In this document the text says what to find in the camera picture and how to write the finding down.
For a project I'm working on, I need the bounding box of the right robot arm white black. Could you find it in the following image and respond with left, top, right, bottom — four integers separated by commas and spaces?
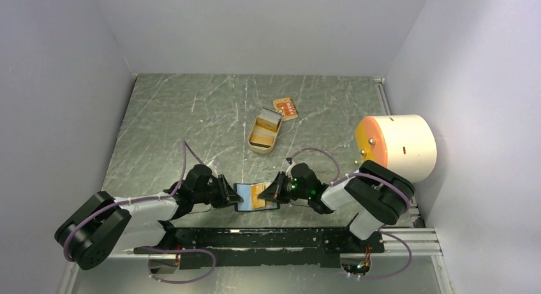
257, 160, 415, 252

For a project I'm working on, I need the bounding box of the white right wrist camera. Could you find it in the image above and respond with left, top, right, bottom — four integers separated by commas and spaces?
285, 157, 296, 175

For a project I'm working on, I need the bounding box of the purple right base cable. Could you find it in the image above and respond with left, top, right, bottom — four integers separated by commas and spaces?
346, 230, 413, 281

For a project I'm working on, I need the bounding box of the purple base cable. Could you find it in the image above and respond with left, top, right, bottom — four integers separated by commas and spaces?
346, 230, 413, 281
139, 247, 217, 284

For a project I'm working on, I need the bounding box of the black card holder wallet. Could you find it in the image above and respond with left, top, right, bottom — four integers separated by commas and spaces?
233, 182, 280, 212

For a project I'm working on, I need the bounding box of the orange patterned card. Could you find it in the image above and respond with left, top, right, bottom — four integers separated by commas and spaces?
273, 98, 299, 121

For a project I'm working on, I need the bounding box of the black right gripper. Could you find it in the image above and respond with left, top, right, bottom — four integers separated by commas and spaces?
258, 171, 310, 204

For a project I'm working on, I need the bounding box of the beige oval tray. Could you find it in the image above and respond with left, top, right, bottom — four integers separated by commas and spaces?
247, 112, 282, 154

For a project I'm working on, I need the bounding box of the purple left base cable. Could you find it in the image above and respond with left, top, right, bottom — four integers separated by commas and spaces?
139, 247, 217, 284

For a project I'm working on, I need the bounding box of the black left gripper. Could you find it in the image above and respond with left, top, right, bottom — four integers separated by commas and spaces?
193, 173, 243, 208

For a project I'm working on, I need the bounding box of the grey credit card stack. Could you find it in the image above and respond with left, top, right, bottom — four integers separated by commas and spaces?
256, 108, 282, 131

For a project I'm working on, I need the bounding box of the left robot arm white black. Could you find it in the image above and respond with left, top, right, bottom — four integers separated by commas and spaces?
54, 164, 244, 270

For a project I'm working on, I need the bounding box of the cream cylinder orange face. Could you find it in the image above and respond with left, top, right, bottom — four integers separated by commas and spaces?
354, 114, 437, 183

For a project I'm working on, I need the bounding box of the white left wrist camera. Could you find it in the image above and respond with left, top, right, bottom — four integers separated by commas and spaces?
207, 158, 221, 177

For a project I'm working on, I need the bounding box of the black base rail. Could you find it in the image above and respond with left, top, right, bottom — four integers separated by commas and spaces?
156, 226, 385, 269

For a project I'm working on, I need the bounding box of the aluminium frame extrusion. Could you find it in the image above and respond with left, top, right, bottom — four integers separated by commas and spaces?
109, 228, 440, 261

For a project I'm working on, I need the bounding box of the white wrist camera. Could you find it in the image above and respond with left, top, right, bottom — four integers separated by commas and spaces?
207, 158, 221, 177
285, 157, 296, 175

